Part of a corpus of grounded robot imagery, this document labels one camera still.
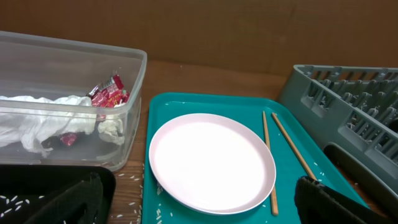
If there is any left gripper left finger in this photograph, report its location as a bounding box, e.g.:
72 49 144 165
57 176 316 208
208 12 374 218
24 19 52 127
24 172 103 224

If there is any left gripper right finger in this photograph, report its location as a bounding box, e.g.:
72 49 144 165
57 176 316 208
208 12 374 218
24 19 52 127
294 176 394 224

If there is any black tray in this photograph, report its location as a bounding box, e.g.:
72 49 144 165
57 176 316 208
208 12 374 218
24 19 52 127
1 165 116 224

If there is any red snack wrapper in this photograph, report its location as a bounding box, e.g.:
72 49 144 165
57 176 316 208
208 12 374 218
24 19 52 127
58 73 131 147

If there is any white rice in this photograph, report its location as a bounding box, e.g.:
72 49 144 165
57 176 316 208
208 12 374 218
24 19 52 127
0 163 175 224

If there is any clear plastic bin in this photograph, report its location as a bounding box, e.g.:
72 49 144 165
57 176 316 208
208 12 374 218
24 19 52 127
1 32 147 171

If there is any grey dishwasher rack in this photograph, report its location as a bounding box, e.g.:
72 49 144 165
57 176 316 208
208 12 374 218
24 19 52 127
278 65 397 196

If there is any large white plate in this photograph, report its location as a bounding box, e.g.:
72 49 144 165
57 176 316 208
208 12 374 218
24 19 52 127
149 113 276 215

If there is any wooden chopstick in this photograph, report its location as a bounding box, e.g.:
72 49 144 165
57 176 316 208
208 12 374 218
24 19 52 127
271 113 317 180
262 110 279 217

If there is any teal serving tray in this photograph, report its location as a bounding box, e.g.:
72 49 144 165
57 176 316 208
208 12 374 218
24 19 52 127
141 93 365 224

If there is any white napkin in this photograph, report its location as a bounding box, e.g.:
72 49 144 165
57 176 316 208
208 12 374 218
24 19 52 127
1 107 125 156

